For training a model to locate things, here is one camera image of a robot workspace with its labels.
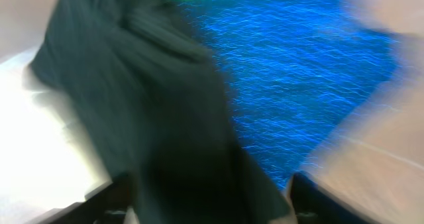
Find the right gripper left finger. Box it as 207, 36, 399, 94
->
33, 174, 133, 224

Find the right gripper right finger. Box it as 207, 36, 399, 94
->
288, 172, 379, 224

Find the black cloth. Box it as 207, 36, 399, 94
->
30, 0, 296, 224

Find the blue green sequin cloth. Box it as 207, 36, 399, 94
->
176, 0, 398, 188

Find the clear plastic storage container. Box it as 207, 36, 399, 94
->
1, 0, 423, 223

